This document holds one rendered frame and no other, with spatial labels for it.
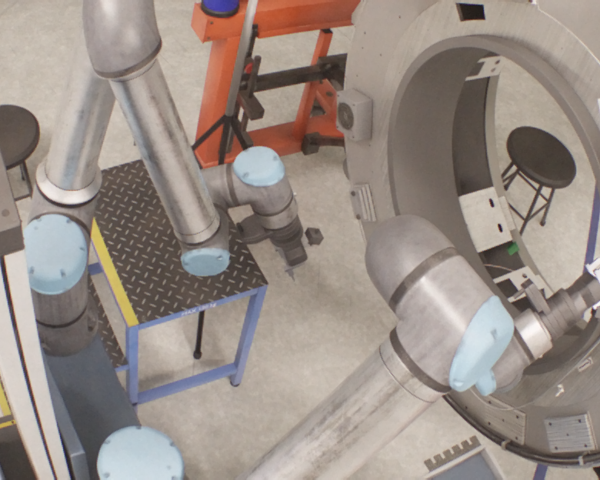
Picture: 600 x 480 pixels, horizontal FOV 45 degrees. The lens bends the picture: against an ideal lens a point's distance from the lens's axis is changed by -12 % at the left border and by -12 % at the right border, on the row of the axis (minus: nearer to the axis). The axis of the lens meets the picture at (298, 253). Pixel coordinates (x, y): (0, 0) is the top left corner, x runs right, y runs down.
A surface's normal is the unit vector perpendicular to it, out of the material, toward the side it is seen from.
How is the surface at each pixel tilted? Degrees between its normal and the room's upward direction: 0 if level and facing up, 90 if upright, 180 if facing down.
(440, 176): 50
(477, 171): 44
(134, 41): 61
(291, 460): 55
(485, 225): 27
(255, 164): 19
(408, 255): 38
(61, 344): 70
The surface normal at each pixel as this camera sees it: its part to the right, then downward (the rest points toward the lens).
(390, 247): -0.71, -0.47
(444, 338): -0.55, 0.00
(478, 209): 0.40, -0.21
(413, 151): 0.50, 0.40
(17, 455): 0.19, -0.60
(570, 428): -0.87, 0.26
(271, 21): 0.46, 0.75
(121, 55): 0.17, 0.56
